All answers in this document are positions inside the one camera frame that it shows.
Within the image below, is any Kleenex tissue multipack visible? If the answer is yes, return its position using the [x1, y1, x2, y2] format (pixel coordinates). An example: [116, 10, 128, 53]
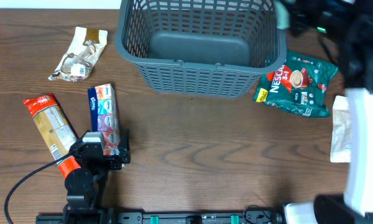
[88, 83, 120, 156]

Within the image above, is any green Nescafe 3-in-1 bag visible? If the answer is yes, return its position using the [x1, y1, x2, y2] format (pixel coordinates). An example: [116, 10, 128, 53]
[254, 51, 339, 118]

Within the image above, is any beige resealable pouch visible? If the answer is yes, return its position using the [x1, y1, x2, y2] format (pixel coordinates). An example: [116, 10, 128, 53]
[330, 96, 351, 163]

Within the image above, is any small teal snack packet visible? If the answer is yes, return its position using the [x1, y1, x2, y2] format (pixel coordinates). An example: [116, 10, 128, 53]
[274, 0, 293, 30]

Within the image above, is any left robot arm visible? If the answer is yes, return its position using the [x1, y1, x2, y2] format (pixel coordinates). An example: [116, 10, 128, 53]
[64, 130, 131, 224]

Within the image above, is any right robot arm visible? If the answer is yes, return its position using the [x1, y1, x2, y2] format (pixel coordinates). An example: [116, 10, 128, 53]
[272, 1, 373, 223]

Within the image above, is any orange spaghetti packet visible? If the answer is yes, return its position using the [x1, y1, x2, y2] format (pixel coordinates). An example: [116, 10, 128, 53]
[23, 93, 76, 161]

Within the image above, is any beige brown snack pouch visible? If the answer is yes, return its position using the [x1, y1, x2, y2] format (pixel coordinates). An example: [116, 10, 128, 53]
[48, 27, 108, 82]

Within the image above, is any grey plastic basket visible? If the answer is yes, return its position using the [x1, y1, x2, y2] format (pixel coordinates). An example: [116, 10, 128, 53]
[114, 0, 287, 98]

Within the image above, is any black mounting rail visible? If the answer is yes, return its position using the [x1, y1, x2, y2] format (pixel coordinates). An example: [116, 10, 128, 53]
[35, 208, 285, 224]

